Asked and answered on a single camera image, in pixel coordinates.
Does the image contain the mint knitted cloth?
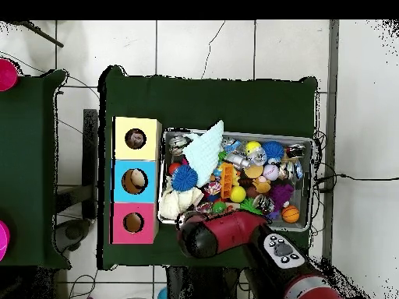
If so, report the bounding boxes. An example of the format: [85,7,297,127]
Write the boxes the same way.
[182,119,225,188]

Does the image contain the cream knitted cloth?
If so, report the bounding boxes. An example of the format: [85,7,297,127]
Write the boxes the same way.
[159,176,205,221]

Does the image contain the colourful patterned white cloth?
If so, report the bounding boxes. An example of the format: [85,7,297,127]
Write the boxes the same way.
[125,128,147,150]

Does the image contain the wooden box with three holes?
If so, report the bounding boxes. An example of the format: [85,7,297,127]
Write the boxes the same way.
[109,116,163,246]

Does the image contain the silver mesh bin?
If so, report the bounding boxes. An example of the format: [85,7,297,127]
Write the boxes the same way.
[157,127,315,234]

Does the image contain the blue spiky ball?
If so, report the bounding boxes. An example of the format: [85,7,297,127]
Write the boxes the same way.
[171,164,200,192]
[260,140,286,164]

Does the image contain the yellow tennis ball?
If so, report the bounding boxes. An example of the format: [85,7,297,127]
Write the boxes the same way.
[229,185,247,203]

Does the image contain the green spiky ball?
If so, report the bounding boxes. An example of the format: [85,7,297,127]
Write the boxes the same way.
[238,197,263,216]

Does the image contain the dark green tablecloth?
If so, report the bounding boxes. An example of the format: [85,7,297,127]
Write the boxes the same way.
[97,65,319,276]

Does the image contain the purple spiky ball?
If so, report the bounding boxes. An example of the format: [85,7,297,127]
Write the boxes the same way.
[268,182,295,213]

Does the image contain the small orange basketball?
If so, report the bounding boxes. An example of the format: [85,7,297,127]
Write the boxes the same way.
[281,204,301,224]

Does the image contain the grey rounded floor object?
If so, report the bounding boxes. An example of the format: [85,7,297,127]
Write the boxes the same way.
[53,217,92,254]

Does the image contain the dark green side table cloth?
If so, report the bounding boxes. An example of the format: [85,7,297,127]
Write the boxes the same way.
[0,69,72,269]

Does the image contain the black rod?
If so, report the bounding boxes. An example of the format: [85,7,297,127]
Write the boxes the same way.
[18,20,65,48]

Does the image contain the pink ball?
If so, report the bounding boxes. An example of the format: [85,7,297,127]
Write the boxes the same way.
[0,220,11,262]

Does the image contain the dark pink round object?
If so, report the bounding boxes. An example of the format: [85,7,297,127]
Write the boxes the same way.
[0,58,19,92]

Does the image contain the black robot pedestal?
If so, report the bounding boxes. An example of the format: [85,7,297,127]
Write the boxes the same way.
[165,266,250,299]

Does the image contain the black floor cable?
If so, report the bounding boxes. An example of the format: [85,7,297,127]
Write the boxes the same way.
[314,173,399,183]

